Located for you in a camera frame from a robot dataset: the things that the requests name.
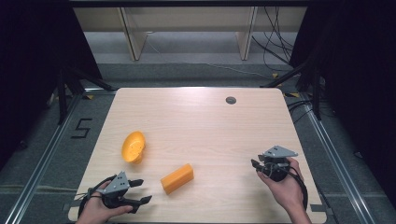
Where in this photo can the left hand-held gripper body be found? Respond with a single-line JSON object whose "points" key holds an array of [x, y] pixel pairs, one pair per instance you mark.
{"points": [[117, 186]]}

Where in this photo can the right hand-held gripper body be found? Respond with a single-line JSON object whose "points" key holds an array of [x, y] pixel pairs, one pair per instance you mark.
{"points": [[277, 161]]}

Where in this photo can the orange plastic bowl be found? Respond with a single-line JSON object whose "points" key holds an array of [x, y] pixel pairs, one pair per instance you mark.
{"points": [[133, 147]]}

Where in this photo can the orange rectangular block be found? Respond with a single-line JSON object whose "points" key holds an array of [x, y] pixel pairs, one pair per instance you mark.
{"points": [[177, 178]]}

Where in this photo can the person's right hand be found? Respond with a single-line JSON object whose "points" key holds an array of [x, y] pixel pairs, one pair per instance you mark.
{"points": [[288, 191]]}

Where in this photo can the person's left hand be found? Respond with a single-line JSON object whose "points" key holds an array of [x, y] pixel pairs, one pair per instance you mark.
{"points": [[93, 210]]}

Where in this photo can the black metal stand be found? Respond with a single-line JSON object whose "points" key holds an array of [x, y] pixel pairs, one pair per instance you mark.
{"points": [[316, 90], [62, 93]]}

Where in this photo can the black curtain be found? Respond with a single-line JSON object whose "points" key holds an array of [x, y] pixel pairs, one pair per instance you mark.
{"points": [[361, 77], [34, 62]]}

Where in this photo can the white furniture leg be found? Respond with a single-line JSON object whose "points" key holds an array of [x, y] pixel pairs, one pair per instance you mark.
{"points": [[134, 34], [247, 34]]}

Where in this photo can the metal floor rail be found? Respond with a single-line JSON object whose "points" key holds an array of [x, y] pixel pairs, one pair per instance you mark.
{"points": [[339, 168], [40, 168]]}

